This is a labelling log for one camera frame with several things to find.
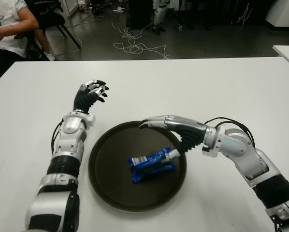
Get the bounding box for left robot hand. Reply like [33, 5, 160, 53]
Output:
[73, 79, 110, 114]

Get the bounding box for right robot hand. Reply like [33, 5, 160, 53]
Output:
[137, 115, 208, 162]

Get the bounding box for blue Oreo cookie pack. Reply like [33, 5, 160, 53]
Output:
[127, 147, 176, 185]

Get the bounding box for black office chair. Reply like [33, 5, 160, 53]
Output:
[14, 0, 82, 61]

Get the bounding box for round dark brown tray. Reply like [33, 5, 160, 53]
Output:
[87, 120, 188, 213]

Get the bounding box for seated person in white shirt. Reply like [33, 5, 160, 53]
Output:
[0, 0, 56, 89]

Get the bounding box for standing humanoid robot legs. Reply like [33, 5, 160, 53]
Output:
[152, 0, 171, 34]

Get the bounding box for white cabinet with black base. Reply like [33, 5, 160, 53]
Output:
[265, 0, 289, 31]

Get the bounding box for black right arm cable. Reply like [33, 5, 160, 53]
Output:
[204, 117, 256, 149]

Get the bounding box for white tangled floor cable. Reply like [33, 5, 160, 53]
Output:
[69, 16, 171, 60]

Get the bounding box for white cabinet frame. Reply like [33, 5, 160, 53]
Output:
[61, 0, 79, 17]

